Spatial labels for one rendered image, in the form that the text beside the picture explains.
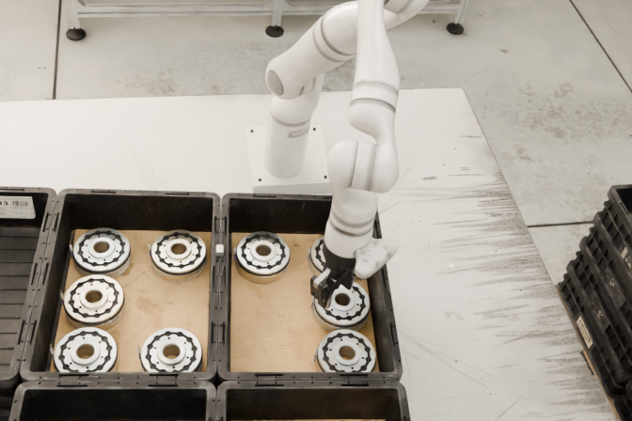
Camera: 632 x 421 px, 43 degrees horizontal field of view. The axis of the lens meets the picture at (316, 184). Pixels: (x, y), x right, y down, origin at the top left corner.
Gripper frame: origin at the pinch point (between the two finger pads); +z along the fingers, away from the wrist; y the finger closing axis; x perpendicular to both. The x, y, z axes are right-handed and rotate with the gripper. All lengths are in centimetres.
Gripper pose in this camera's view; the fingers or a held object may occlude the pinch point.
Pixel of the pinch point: (336, 290)
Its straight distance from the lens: 140.1
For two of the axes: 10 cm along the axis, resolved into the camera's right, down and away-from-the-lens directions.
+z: -1.1, 6.9, 7.2
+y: -6.7, 4.9, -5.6
